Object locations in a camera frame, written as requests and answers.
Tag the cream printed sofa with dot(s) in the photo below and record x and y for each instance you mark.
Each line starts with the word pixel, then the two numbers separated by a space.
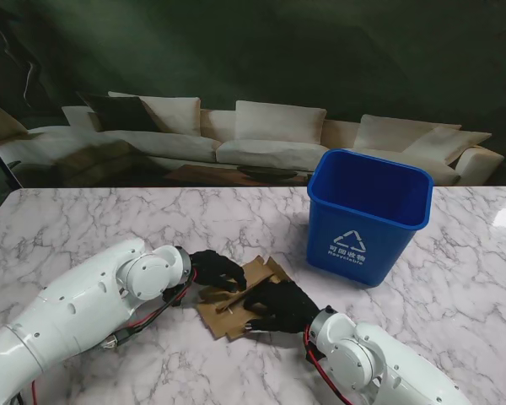
pixel 270 147

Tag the brown cardboard box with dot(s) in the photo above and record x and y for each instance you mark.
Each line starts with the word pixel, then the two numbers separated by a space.
pixel 219 318

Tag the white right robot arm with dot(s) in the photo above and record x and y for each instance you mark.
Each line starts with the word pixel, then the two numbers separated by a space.
pixel 371 358

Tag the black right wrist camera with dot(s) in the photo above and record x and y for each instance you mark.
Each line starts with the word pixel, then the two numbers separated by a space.
pixel 313 353

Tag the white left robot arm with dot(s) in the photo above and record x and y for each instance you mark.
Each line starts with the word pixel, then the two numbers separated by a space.
pixel 80 308

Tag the blue plastic recycling bin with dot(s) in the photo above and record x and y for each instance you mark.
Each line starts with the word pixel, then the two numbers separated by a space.
pixel 341 219

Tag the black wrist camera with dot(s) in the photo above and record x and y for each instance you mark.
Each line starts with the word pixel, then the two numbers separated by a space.
pixel 175 297
pixel 313 353

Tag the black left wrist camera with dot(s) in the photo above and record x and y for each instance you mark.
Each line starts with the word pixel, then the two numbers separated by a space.
pixel 175 297

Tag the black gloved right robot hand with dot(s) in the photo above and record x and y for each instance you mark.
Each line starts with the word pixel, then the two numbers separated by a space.
pixel 286 308

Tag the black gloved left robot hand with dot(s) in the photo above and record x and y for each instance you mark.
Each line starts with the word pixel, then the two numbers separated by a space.
pixel 215 268

